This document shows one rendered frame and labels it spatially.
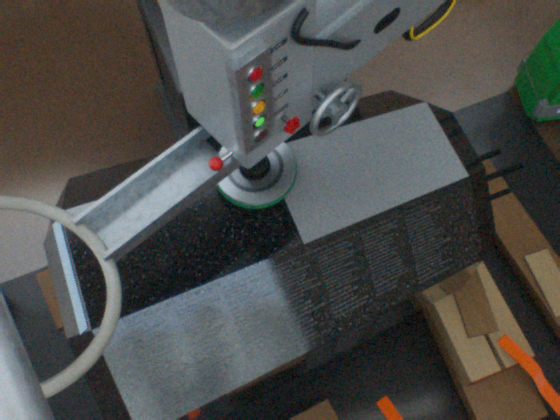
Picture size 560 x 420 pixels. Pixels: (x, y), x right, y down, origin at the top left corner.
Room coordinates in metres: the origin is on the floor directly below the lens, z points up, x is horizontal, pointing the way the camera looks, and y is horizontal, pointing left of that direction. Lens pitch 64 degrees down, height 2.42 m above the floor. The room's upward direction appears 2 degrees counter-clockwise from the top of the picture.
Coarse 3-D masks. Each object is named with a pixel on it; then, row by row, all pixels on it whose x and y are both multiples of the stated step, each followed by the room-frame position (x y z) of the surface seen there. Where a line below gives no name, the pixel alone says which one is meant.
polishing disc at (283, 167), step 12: (276, 156) 0.86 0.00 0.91; (288, 156) 0.86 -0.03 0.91; (276, 168) 0.83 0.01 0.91; (288, 168) 0.82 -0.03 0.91; (228, 180) 0.80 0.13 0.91; (240, 180) 0.80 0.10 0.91; (264, 180) 0.79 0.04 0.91; (276, 180) 0.79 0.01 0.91; (288, 180) 0.79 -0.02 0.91; (228, 192) 0.76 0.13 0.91; (240, 192) 0.76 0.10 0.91; (252, 192) 0.76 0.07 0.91; (264, 192) 0.76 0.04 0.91; (276, 192) 0.76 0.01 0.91; (252, 204) 0.73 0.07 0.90
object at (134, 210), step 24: (192, 144) 0.79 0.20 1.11; (144, 168) 0.71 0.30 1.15; (168, 168) 0.73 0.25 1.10; (192, 168) 0.73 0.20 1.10; (120, 192) 0.66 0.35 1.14; (144, 192) 0.67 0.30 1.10; (168, 192) 0.67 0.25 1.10; (192, 192) 0.65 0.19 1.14; (96, 216) 0.61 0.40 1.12; (120, 216) 0.61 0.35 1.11; (144, 216) 0.61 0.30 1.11; (168, 216) 0.60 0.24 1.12; (120, 240) 0.54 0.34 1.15
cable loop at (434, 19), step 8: (448, 0) 1.31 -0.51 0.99; (440, 8) 1.30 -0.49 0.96; (448, 8) 1.30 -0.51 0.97; (432, 16) 1.28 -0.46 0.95; (440, 16) 1.28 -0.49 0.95; (424, 24) 1.25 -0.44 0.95; (432, 24) 1.26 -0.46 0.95; (408, 32) 1.18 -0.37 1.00; (416, 32) 1.22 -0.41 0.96; (424, 32) 1.23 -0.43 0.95; (408, 40) 1.19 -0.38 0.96
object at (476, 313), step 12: (468, 288) 0.70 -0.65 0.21; (480, 288) 0.69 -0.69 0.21; (456, 300) 0.65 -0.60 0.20; (468, 300) 0.65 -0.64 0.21; (480, 300) 0.65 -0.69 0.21; (468, 312) 0.61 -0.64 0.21; (480, 312) 0.61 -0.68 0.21; (492, 312) 0.60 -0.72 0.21; (468, 324) 0.57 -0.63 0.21; (480, 324) 0.56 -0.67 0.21; (492, 324) 0.56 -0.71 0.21; (468, 336) 0.53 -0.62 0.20
